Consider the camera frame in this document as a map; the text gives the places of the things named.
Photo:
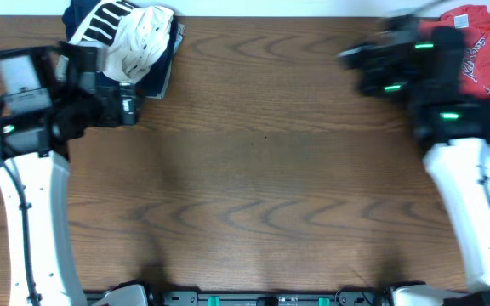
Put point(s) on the navy folded garment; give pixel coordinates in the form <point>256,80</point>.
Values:
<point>155,83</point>

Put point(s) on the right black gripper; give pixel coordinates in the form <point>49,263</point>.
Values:
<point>367,68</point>

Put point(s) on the red printed t-shirt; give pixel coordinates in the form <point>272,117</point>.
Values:
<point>474,22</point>

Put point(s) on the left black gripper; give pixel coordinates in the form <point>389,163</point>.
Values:
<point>122,104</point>

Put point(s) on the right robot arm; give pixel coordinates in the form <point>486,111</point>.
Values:
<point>460,170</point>

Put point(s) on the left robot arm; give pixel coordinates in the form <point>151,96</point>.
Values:
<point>34,173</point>

